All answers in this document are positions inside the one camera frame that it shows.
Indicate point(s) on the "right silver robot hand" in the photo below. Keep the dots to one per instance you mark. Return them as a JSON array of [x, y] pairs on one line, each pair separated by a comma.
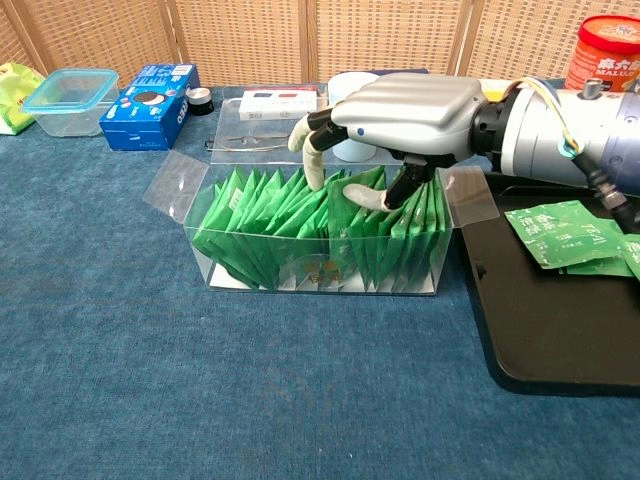
[[410, 115]]

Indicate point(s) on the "clear box of green sachets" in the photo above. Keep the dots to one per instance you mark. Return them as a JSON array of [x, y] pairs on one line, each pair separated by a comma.
[[240, 270]]

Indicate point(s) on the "white box red blue print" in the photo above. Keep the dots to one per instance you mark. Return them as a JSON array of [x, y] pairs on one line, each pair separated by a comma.
[[277, 106]]

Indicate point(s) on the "blue Oreo cookie box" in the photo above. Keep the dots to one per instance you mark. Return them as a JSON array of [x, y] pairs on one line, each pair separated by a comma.
[[145, 117]]

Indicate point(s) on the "thin-framed eyeglasses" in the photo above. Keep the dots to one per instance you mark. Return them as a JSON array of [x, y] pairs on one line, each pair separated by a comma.
[[250, 142]]

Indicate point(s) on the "wicker folding screen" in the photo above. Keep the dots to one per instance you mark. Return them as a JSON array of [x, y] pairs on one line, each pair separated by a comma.
[[250, 40]]

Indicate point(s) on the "orange red round canister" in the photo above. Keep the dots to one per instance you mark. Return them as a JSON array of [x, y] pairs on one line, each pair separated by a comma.
[[605, 55]]

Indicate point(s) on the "small black silver cylinder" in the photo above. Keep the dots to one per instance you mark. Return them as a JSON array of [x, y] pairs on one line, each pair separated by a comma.
[[200, 102]]

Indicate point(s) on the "black plastic tray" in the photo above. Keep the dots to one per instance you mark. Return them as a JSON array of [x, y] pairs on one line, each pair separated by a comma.
[[550, 325]]

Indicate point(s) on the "clear container teal lid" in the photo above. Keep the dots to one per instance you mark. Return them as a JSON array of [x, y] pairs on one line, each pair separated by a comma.
[[70, 105]]

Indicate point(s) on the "blue carpet table cover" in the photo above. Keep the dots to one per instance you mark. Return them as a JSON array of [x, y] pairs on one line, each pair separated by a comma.
[[150, 375]]

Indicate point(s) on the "green tissue pack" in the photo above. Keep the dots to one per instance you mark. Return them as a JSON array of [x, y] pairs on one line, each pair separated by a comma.
[[15, 100]]

